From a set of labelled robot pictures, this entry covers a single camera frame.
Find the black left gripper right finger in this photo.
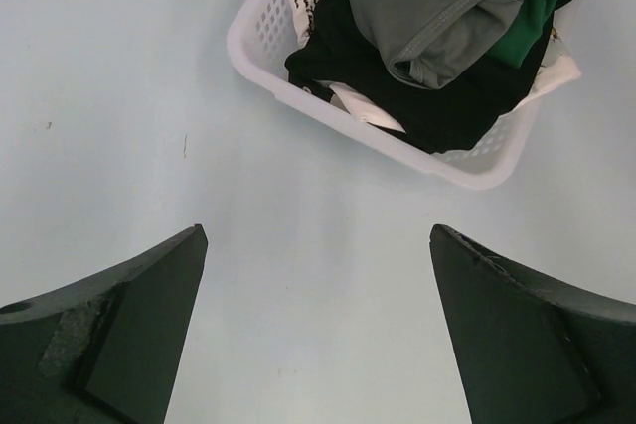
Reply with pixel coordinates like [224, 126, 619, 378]
[430, 224, 635, 423]

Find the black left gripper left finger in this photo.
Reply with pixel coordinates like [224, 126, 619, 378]
[1, 224, 208, 423]

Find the grey t-shirt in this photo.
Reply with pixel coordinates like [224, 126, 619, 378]
[349, 0, 523, 89]

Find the black t-shirt in basket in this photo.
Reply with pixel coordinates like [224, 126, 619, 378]
[285, 0, 553, 154]

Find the white plastic laundry basket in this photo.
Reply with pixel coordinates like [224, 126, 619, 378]
[227, 0, 560, 190]

